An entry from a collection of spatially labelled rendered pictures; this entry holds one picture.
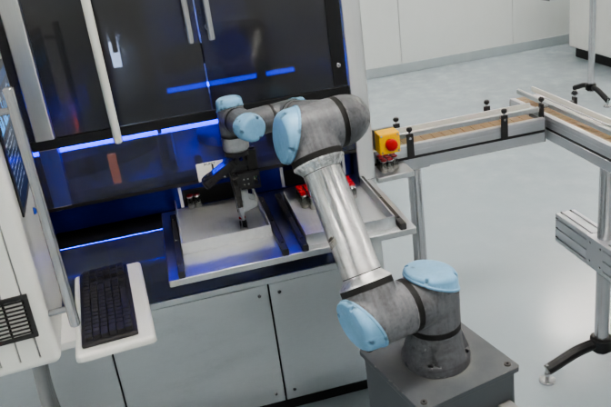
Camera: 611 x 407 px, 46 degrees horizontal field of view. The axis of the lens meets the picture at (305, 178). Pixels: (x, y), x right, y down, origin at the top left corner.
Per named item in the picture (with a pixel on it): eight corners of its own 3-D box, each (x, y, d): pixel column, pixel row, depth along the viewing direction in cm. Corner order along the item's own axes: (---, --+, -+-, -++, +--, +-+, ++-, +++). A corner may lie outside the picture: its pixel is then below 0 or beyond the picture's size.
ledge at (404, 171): (365, 170, 251) (365, 164, 250) (400, 163, 253) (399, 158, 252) (378, 183, 238) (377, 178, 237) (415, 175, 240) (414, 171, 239)
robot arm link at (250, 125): (276, 108, 186) (259, 100, 196) (237, 118, 182) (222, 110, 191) (280, 136, 189) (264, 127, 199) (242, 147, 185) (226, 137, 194)
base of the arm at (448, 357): (485, 362, 156) (484, 323, 152) (427, 387, 150) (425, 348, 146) (444, 330, 168) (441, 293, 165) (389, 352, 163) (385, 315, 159)
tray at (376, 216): (284, 201, 229) (283, 191, 227) (361, 185, 233) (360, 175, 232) (307, 246, 198) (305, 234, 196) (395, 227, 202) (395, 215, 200)
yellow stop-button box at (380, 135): (373, 149, 241) (371, 129, 238) (394, 145, 242) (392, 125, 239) (380, 156, 234) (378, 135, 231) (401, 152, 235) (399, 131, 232)
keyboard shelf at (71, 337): (48, 291, 214) (45, 282, 213) (141, 267, 220) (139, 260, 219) (44, 375, 173) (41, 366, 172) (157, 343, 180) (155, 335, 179)
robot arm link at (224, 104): (220, 104, 191) (209, 97, 198) (226, 142, 195) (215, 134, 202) (247, 97, 194) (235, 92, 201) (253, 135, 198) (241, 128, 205)
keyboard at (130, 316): (80, 278, 213) (78, 271, 212) (127, 266, 216) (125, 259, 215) (82, 350, 177) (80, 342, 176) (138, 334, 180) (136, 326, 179)
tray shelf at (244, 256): (162, 218, 233) (161, 213, 232) (365, 176, 245) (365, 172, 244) (169, 287, 189) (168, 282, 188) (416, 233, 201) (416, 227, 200)
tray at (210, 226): (175, 210, 233) (174, 200, 232) (254, 193, 238) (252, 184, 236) (183, 254, 202) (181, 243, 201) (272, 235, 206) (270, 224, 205)
